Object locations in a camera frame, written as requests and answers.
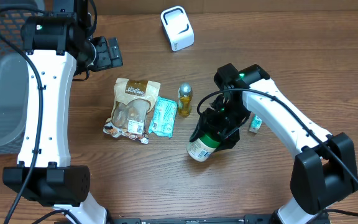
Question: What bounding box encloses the brown snack wrapper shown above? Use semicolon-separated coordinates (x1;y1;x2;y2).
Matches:
103;78;160;144

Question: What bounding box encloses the small teal tissue pack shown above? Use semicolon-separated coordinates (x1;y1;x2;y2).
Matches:
249;114;262;133

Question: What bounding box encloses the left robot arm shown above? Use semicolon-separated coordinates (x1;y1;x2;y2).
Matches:
2;1;122;223

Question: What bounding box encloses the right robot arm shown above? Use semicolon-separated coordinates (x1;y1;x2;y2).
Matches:
187;64;358;223

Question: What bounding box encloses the green lidded jar with tissues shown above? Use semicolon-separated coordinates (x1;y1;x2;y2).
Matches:
186;133;221;162

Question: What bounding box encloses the dark grey plastic basket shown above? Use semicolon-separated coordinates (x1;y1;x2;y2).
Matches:
0;0;45;154

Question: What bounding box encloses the white barcode scanner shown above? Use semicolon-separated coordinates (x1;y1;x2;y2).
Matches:
160;6;195;52

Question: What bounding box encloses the yellow liquid bottle silver cap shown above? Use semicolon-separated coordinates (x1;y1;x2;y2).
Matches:
178;83;193;117

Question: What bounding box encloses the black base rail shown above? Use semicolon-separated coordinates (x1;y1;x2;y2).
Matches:
111;214;271;224

